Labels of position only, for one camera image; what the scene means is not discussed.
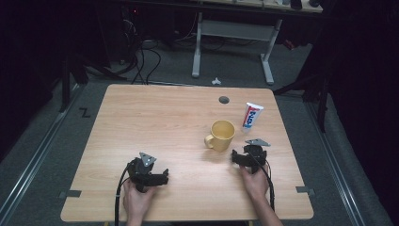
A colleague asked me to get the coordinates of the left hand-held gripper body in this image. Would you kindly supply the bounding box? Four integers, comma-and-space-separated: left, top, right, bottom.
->
126, 152, 158, 193

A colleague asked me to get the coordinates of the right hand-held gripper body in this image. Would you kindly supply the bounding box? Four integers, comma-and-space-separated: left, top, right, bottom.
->
244, 138, 271, 174

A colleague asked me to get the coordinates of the yellow mug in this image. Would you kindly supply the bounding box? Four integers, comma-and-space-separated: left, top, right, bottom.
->
203, 120, 236, 153

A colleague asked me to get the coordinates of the white toothpaste tube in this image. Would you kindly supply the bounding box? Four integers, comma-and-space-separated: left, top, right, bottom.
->
241, 102, 264, 133

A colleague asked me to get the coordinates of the person's right hand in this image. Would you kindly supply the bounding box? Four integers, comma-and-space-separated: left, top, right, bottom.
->
240, 164, 270, 201

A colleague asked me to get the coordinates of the person's left hand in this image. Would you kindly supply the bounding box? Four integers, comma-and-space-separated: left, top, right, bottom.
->
122, 180, 158, 219

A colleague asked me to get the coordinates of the grey tape strip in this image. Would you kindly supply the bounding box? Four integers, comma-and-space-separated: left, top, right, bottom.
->
58, 189, 83, 200
295, 186, 315, 198

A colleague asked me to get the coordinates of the black metal stand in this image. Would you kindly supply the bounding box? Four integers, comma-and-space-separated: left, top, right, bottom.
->
58, 51, 128, 114
272, 59, 332, 134

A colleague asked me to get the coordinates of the grey-framed background desk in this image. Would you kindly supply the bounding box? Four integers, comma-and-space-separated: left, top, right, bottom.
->
191, 0, 324, 87

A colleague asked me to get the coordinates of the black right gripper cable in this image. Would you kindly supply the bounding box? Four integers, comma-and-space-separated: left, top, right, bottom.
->
247, 152, 277, 212

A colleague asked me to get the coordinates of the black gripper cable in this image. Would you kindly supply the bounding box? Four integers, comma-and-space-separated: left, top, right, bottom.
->
114, 164, 131, 226
247, 152, 277, 212

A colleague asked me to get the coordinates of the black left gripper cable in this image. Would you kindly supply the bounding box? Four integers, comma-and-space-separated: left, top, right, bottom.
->
114, 164, 131, 226

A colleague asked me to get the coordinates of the metal floor rail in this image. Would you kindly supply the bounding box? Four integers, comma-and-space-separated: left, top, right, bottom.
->
304, 100, 367, 226
0, 83, 84, 222

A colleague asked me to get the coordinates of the bundle of black floor cables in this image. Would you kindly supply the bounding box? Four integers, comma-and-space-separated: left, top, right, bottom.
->
121, 8, 163, 86

